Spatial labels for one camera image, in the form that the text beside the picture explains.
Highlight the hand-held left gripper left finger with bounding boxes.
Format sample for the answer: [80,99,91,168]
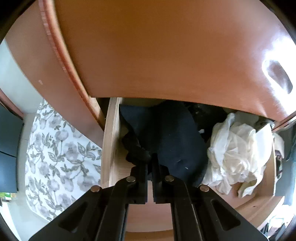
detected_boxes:
[28,162,148,241]

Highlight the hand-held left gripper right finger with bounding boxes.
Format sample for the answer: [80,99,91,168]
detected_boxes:
[151,154,269,241]

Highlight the black sock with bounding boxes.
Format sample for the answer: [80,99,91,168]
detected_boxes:
[121,132,153,166]

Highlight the cream sheer cloth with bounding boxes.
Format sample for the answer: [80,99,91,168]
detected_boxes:
[203,112,276,198]

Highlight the dark navy cloth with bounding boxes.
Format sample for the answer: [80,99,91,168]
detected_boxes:
[119,101,209,186]

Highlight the grey floral blanket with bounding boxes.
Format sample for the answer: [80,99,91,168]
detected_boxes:
[24,98,104,222]

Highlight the dark blue panel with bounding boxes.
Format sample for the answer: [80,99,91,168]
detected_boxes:
[0,102,25,193]

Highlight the wooden nightstand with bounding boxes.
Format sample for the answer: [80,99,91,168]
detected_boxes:
[5,0,296,137]

